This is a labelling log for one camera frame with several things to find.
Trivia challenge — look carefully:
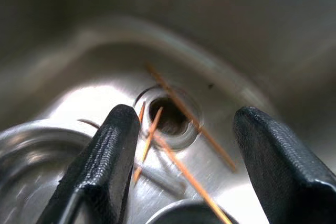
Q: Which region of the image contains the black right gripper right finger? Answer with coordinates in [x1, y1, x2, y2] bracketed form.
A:
[233, 106, 336, 224]

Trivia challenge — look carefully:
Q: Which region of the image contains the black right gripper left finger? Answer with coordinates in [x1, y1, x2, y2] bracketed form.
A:
[35, 104, 141, 224]

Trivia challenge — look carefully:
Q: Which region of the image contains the wooden chopstick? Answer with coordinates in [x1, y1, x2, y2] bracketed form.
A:
[145, 63, 237, 173]
[138, 101, 146, 124]
[132, 106, 164, 183]
[154, 134, 233, 224]

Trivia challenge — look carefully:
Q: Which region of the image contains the round sink drain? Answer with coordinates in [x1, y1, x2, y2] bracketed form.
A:
[135, 87, 203, 150]

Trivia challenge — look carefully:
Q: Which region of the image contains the steel bowl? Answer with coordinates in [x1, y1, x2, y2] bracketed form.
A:
[0, 119, 102, 224]
[145, 199, 234, 224]

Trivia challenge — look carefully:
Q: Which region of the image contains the stainless steel sink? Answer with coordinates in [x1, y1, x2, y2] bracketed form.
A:
[0, 0, 336, 224]

